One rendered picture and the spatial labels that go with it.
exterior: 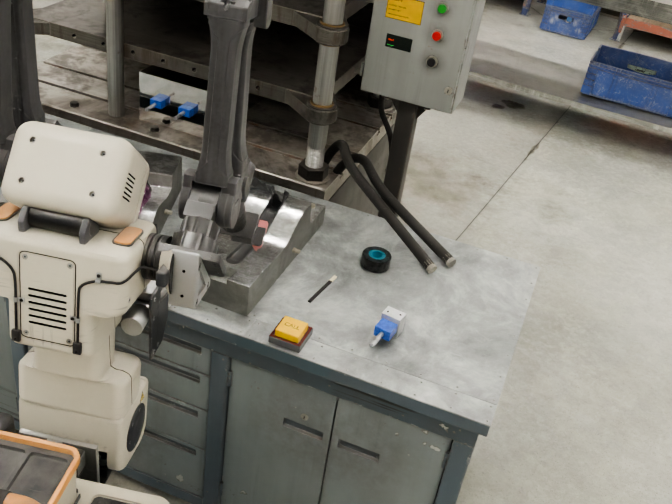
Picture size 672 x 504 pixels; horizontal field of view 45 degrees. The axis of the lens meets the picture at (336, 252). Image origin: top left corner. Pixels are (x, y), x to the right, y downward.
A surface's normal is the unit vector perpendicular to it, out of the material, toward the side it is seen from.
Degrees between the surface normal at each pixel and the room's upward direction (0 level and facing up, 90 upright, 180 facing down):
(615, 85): 92
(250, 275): 0
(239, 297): 90
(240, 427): 90
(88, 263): 82
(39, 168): 48
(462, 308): 0
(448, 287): 0
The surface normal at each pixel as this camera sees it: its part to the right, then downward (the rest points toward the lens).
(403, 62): -0.36, 0.48
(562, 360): 0.13, -0.82
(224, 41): -0.14, 0.39
